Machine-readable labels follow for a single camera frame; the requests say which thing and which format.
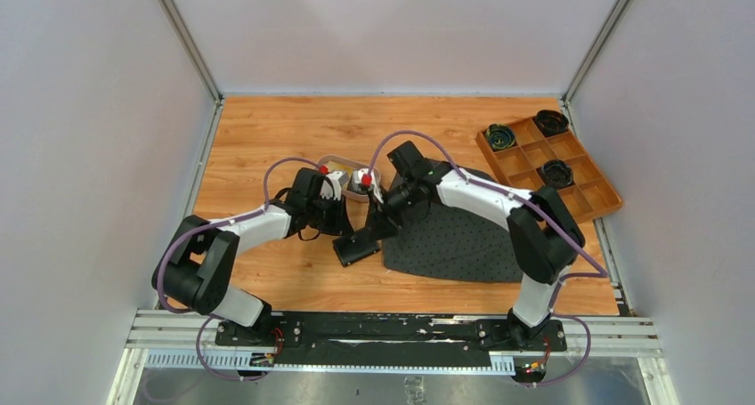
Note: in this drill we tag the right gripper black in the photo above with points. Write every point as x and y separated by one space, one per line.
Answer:
381 227

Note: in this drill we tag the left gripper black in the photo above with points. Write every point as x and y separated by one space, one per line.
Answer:
337 225

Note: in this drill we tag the pink oval tray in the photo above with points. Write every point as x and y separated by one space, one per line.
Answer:
354 163

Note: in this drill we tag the black leather card holder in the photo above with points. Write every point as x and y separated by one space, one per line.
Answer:
353 248

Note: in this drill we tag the gold credit card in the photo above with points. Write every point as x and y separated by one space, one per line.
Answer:
334 165

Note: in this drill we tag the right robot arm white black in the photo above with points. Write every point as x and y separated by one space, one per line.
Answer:
545 237

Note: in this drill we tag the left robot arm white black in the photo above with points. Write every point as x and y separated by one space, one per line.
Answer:
195 271

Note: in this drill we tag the dark grey dotted cloth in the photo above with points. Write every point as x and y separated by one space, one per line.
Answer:
460 234

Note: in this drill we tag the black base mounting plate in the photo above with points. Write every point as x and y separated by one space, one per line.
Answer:
401 340

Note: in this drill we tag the coiled black belt middle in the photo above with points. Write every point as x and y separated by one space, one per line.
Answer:
557 174

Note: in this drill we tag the coiled black belt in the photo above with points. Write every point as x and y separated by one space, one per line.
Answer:
551 122
557 174

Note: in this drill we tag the coiled black belt top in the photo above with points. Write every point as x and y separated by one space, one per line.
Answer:
551 122

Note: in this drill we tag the brown wooden compartment tray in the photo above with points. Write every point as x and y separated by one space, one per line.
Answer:
541 150

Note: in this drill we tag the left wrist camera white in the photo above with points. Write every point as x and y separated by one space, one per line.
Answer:
334 184

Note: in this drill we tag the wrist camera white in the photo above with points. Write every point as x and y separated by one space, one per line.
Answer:
334 184
365 186

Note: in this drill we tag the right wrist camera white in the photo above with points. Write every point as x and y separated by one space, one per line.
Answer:
365 186

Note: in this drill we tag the aluminium frame rail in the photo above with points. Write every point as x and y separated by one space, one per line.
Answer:
162 340

